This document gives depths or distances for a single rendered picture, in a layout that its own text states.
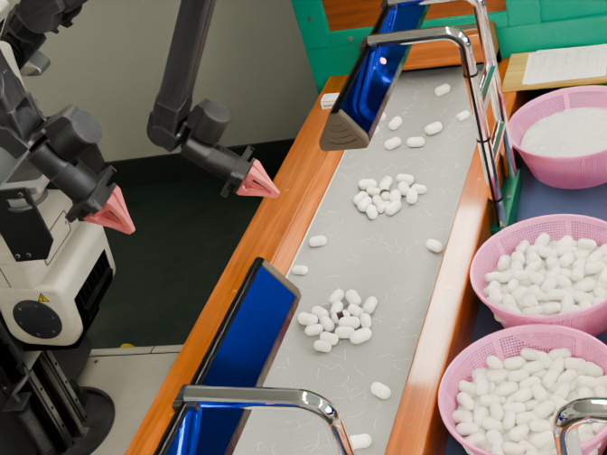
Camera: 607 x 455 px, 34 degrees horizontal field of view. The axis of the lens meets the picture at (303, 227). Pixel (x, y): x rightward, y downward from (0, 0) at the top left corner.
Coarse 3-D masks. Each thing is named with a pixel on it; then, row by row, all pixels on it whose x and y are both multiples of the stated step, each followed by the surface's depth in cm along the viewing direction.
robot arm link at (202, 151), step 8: (192, 136) 191; (184, 144) 192; (192, 144) 191; (200, 144) 191; (208, 144) 192; (184, 152) 192; (192, 152) 191; (200, 152) 191; (208, 152) 191; (192, 160) 193; (200, 160) 192
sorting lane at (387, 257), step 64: (384, 128) 219; (448, 128) 212; (448, 192) 193; (320, 256) 187; (384, 256) 182; (384, 320) 168; (320, 384) 159; (384, 384) 155; (256, 448) 152; (320, 448) 148; (384, 448) 145
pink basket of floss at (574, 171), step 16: (544, 96) 206; (560, 96) 207; (576, 96) 206; (528, 112) 206; (544, 112) 207; (512, 128) 202; (528, 128) 206; (512, 144) 195; (528, 160) 194; (544, 160) 190; (560, 160) 187; (576, 160) 186; (592, 160) 186; (544, 176) 195; (560, 176) 192; (576, 176) 190; (592, 176) 190
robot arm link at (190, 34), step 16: (192, 0) 176; (208, 0) 175; (192, 16) 177; (208, 16) 178; (176, 32) 180; (192, 32) 179; (176, 48) 182; (192, 48) 181; (176, 64) 184; (192, 64) 183; (176, 80) 185; (192, 80) 187; (160, 96) 188; (176, 96) 187; (160, 112) 189; (176, 112) 188; (176, 128) 191
